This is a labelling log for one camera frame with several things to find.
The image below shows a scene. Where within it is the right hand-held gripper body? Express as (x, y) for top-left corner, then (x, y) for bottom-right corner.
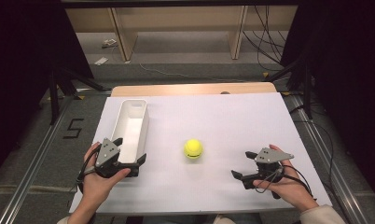
(243, 147), (296, 200)

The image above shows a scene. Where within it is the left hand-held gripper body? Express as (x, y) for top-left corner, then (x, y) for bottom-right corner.
(93, 137), (140, 179)

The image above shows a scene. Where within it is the white plastic bin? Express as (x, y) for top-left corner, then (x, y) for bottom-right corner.
(110, 98), (150, 175)

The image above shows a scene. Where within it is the yellow tennis ball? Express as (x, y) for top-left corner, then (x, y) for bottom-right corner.
(183, 138), (204, 160)

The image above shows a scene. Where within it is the person's left hand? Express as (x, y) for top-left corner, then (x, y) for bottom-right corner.
(79, 142), (132, 203)

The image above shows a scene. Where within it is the person's right hand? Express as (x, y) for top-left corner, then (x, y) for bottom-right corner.
(253, 144), (320, 213)

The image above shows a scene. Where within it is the white board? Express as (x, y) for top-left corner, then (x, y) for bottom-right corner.
(68, 92), (333, 216)

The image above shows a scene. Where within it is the black metal stand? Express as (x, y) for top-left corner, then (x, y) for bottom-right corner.
(47, 66), (112, 126)
(263, 55), (314, 120)

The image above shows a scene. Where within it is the wooden table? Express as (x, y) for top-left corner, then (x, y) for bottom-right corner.
(110, 81), (277, 97)

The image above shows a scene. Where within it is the small grey packet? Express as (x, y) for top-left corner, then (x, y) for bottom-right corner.
(101, 38), (118, 49)

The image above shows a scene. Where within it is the dark curtain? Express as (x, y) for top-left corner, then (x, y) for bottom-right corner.
(280, 0), (375, 200)
(0, 0), (95, 185)

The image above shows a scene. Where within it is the light wooden desk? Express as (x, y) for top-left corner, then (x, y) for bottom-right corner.
(65, 5), (299, 63)

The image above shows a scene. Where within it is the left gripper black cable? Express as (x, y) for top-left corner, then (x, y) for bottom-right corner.
(76, 145), (104, 194)

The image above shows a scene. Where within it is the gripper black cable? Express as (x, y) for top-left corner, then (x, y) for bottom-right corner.
(76, 145), (104, 194)
(254, 164), (314, 200)

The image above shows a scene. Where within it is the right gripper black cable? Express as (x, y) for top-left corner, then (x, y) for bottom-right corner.
(254, 164), (314, 200)

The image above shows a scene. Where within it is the thin black floor cable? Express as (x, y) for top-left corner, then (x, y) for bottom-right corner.
(292, 105), (353, 224)

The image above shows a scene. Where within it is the aluminium floor rail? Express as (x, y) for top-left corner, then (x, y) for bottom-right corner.
(286, 92), (371, 224)
(0, 88), (112, 224)

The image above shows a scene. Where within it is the bundle of black cables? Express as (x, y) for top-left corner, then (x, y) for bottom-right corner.
(242, 5), (290, 73)

